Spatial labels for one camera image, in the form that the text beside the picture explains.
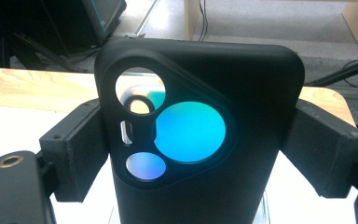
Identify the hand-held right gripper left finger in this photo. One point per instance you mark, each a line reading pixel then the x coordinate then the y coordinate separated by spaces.
pixel 74 149

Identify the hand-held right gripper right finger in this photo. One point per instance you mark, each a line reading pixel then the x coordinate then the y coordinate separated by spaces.
pixel 323 149

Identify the black phone case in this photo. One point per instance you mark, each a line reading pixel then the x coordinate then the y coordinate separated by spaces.
pixel 254 109

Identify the white board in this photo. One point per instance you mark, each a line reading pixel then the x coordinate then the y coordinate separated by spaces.
pixel 12 130

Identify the wooden table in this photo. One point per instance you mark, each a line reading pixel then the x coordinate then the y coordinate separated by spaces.
pixel 28 87

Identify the black metal stand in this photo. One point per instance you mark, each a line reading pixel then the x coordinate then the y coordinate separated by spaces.
pixel 43 49
pixel 341 73

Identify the dark monitor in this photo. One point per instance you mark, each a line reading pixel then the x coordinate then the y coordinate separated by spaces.
pixel 105 15

